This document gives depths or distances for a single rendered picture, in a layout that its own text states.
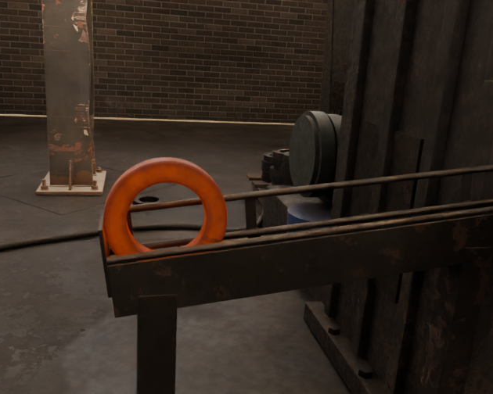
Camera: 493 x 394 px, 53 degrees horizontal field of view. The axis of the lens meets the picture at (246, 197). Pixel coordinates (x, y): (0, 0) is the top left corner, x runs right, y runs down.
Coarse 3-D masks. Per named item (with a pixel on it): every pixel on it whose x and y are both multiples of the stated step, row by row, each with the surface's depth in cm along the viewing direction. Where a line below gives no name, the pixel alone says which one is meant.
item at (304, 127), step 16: (304, 112) 220; (320, 112) 214; (336, 112) 219; (304, 128) 214; (320, 128) 203; (336, 128) 207; (304, 144) 214; (320, 144) 202; (336, 144) 205; (304, 160) 214; (320, 160) 202; (304, 176) 215; (320, 176) 204; (304, 192) 218; (320, 192) 212; (272, 208) 247; (272, 224) 247; (320, 288) 185
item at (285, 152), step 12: (264, 156) 309; (276, 156) 284; (288, 156) 258; (264, 168) 310; (276, 168) 286; (288, 168) 259; (252, 180) 321; (264, 180) 311; (276, 180) 285; (288, 180) 262
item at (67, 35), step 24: (48, 0) 286; (72, 0) 288; (48, 24) 289; (72, 24) 292; (48, 48) 293; (72, 48) 296; (48, 72) 296; (72, 72) 299; (48, 96) 300; (72, 96) 303; (48, 120) 304; (72, 120) 307; (48, 144) 308; (72, 144) 311; (72, 168) 314; (48, 192) 303; (72, 192) 307; (96, 192) 310
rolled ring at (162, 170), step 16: (160, 160) 73; (176, 160) 74; (128, 176) 72; (144, 176) 73; (160, 176) 73; (176, 176) 74; (192, 176) 74; (208, 176) 75; (112, 192) 72; (128, 192) 73; (208, 192) 76; (112, 208) 73; (128, 208) 74; (208, 208) 76; (224, 208) 77; (112, 224) 74; (208, 224) 77; (224, 224) 78; (112, 240) 74; (128, 240) 75; (208, 240) 78
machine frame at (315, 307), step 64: (384, 0) 132; (448, 0) 101; (384, 64) 132; (448, 64) 102; (384, 128) 127; (448, 128) 106; (384, 192) 129; (448, 192) 106; (320, 320) 164; (384, 320) 133; (384, 384) 133
